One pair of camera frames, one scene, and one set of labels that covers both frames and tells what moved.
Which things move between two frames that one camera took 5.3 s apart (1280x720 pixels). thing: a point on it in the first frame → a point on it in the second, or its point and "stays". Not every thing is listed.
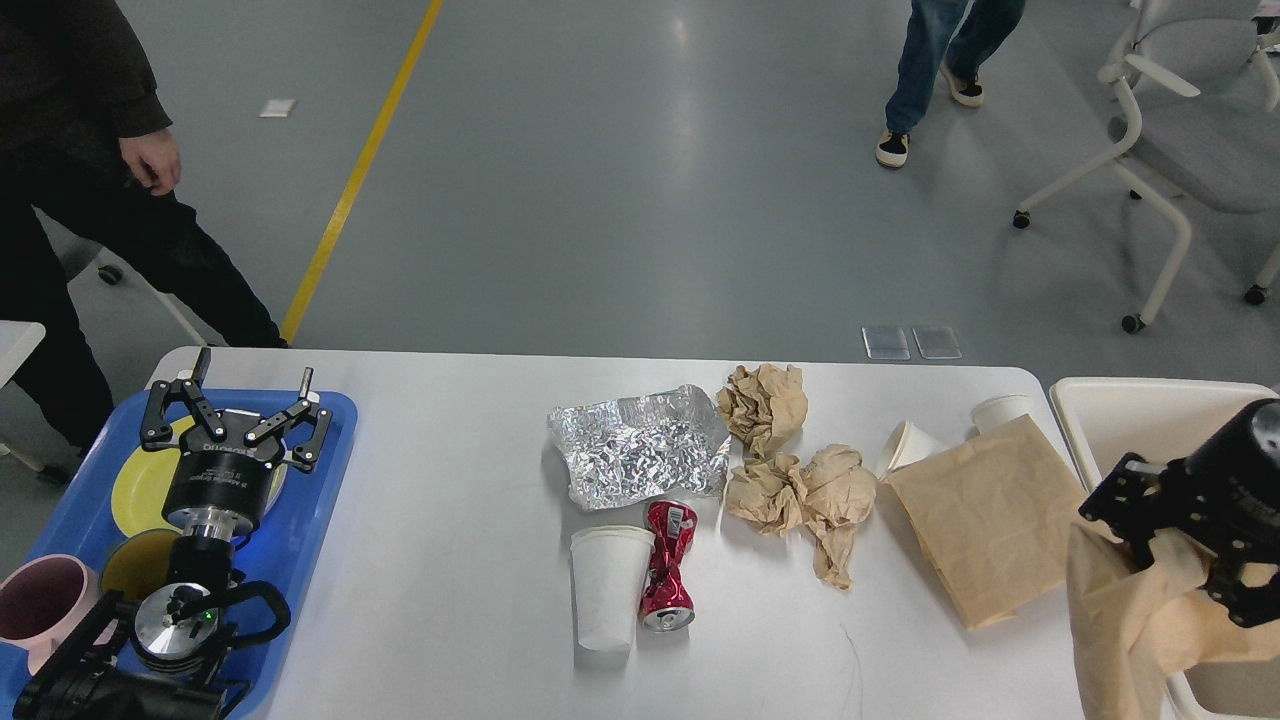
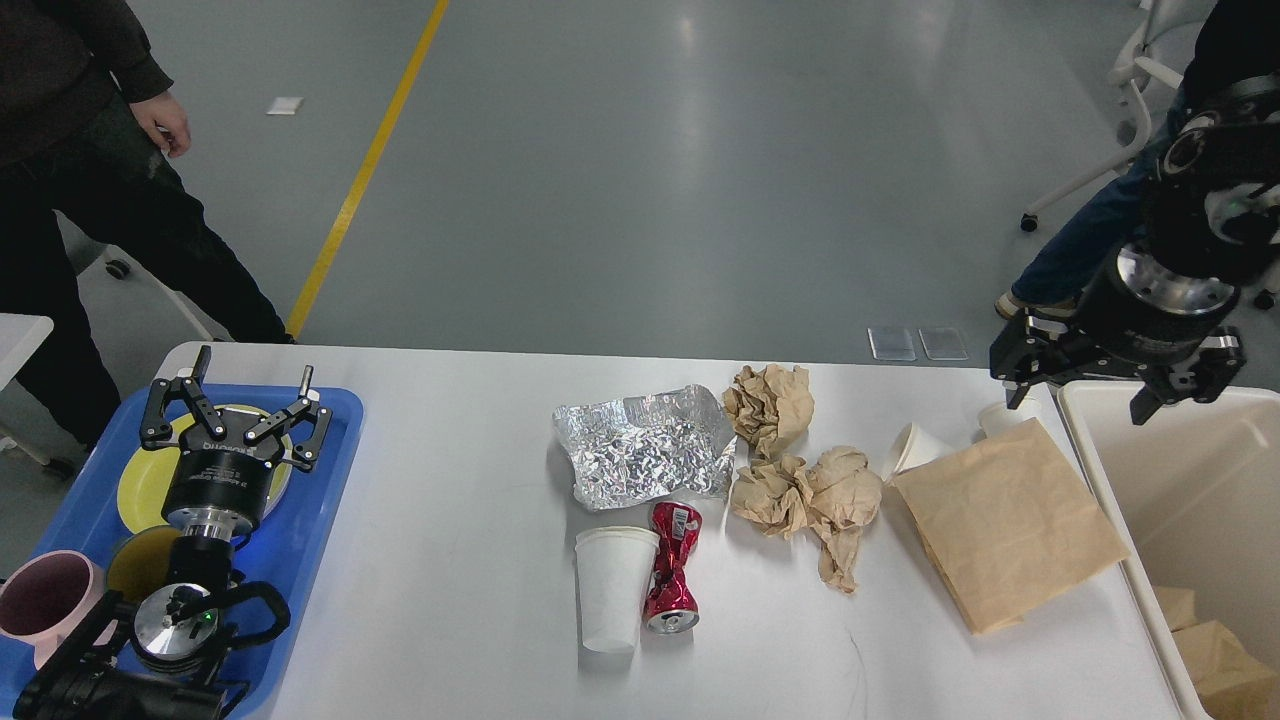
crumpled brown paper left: [768, 493] stays
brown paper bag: [1134, 631] → [1233, 684]
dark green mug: [137, 564] stays
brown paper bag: [994, 514] stays
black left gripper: [218, 487] stays
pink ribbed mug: [39, 600] stays
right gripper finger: [1246, 605] → [1200, 375]
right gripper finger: [1138, 500] → [1028, 352]
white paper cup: [611, 567] stays
